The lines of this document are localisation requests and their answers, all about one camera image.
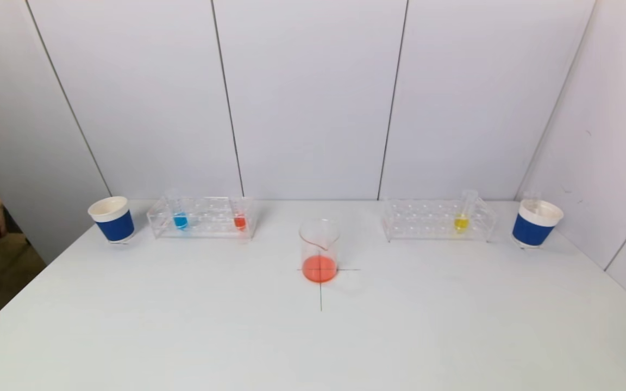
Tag blue and white paper cup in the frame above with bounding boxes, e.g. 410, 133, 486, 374
87, 196, 135, 244
511, 199, 564, 248

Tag clear acrylic test tube rack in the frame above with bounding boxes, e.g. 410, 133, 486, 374
381, 197, 497, 243
147, 196, 258, 241

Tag clear glass beaker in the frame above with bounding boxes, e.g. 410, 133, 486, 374
298, 218, 341, 283

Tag test tube with blue pigment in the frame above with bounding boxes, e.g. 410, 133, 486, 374
167, 190, 190, 230

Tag test tube with yellow pigment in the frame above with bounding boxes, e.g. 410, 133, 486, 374
453, 189, 479, 234

